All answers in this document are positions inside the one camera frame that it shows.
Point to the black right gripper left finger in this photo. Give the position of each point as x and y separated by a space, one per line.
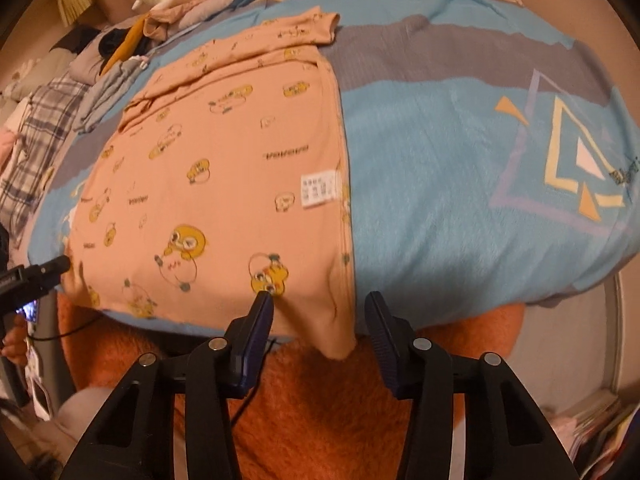
132 435

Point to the black garment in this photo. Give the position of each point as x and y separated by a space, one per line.
111 41

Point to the mustard orange garment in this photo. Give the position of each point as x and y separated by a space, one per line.
128 45

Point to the blue grey patterned duvet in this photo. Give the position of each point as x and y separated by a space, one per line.
463 194

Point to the person left hand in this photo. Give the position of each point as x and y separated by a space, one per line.
14 345

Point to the plaid grey pillow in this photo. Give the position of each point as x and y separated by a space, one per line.
44 126

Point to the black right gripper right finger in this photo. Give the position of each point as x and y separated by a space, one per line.
506 434

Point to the folded grey garment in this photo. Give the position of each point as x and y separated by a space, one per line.
107 91

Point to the dusty pink garment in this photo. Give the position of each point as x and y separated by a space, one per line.
158 20

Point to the peach cartoon print garment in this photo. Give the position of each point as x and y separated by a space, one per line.
226 177

